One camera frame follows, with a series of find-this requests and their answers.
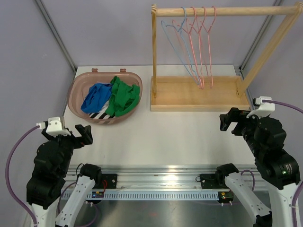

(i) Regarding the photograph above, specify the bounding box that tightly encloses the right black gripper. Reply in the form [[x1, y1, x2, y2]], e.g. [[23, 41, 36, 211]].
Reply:
[[220, 106, 265, 156]]

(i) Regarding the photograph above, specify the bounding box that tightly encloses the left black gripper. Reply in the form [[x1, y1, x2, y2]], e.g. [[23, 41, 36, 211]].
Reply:
[[43, 123, 92, 175]]

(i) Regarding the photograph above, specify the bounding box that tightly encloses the black white striped tank top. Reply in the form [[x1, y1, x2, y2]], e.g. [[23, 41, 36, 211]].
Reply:
[[89, 101, 115, 120]]

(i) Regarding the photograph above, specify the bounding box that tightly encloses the blue tank top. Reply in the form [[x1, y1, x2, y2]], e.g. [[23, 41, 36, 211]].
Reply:
[[80, 82, 114, 114]]

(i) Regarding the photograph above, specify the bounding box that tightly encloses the green tank top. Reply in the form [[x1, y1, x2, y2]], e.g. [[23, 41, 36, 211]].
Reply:
[[105, 76, 141, 117]]

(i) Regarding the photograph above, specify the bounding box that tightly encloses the pink wire hanger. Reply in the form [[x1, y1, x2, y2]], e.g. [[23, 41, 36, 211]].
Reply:
[[186, 7, 205, 88], [172, 7, 204, 89], [201, 6, 217, 88]]

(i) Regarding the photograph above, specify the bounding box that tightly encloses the blue wire hanger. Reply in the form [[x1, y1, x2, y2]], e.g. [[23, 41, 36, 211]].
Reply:
[[161, 20, 190, 75]]

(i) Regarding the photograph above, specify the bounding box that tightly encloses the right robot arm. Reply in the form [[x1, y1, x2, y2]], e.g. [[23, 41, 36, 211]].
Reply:
[[215, 107, 303, 227]]

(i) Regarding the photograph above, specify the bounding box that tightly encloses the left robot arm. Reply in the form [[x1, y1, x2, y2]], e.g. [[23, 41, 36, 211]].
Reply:
[[27, 124, 102, 227]]

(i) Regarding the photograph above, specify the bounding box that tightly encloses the pink plastic basin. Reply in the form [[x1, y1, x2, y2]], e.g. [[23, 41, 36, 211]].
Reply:
[[68, 68, 143, 125]]

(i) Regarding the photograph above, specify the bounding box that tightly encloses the wooden clothes rack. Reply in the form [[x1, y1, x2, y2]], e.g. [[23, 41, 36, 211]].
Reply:
[[150, 2, 303, 112]]

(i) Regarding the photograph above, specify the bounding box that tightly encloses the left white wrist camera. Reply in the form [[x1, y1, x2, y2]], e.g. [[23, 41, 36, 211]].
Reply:
[[36, 116, 71, 137]]

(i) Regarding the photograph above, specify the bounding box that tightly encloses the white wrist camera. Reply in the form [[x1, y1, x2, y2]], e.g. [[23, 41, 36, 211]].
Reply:
[[36, 116, 71, 137], [246, 96, 275, 119]]

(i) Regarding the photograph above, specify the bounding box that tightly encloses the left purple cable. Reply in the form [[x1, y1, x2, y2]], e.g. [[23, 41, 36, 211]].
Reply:
[[5, 125, 99, 227]]

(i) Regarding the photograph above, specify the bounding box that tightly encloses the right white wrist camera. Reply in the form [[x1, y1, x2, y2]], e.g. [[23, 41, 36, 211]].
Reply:
[[246, 96, 275, 119]]

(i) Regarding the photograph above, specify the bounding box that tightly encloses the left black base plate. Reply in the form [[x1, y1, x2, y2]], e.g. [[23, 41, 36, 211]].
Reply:
[[93, 174, 118, 189]]

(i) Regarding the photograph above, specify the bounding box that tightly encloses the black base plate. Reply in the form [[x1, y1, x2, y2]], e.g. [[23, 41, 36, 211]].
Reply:
[[93, 174, 118, 189], [200, 174, 221, 189]]

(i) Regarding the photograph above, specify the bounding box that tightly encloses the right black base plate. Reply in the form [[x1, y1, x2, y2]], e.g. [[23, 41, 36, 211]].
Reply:
[[200, 174, 221, 189]]

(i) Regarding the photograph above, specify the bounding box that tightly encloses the aluminium mounting rail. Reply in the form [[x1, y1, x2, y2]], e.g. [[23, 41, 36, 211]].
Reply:
[[61, 164, 290, 191]]

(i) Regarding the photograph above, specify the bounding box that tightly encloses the white slotted cable duct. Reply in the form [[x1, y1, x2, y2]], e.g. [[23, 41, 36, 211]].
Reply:
[[60, 191, 220, 200]]

